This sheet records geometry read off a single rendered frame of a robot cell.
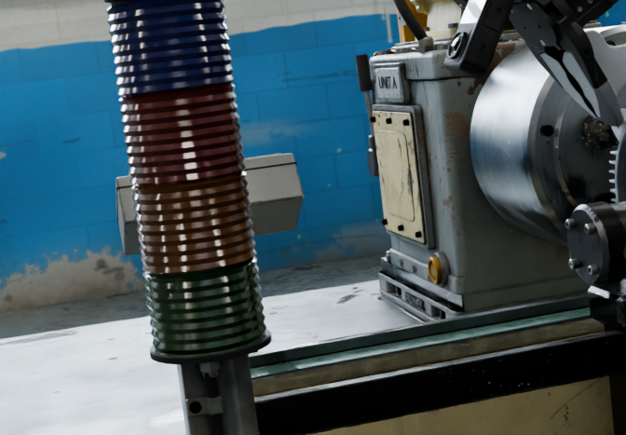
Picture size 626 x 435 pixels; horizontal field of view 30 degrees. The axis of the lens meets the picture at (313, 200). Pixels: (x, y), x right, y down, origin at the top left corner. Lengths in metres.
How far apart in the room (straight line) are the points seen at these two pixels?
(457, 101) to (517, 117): 0.18
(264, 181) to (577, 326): 0.31
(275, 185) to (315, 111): 5.43
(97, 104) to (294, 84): 1.08
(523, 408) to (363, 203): 5.70
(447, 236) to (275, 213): 0.40
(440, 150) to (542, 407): 0.57
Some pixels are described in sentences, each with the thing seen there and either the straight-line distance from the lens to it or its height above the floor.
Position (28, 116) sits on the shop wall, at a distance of 6.41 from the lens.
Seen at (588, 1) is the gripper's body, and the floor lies 1.19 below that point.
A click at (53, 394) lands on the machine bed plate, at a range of 1.49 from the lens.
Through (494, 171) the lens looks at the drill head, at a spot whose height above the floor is 1.02.
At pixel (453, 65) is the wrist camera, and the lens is 1.03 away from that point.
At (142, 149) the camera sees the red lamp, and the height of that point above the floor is 1.14.
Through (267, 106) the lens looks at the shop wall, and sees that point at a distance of 6.48.
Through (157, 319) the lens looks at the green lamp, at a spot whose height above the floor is 1.05.
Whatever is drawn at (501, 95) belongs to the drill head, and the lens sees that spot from 1.31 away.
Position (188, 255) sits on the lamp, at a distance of 0.58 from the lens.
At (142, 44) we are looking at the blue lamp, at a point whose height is 1.19.
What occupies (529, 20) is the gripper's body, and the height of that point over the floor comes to 1.18.
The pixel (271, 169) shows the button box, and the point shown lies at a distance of 1.11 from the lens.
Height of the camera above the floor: 1.18
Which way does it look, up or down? 7 degrees down
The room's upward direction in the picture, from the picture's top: 7 degrees counter-clockwise
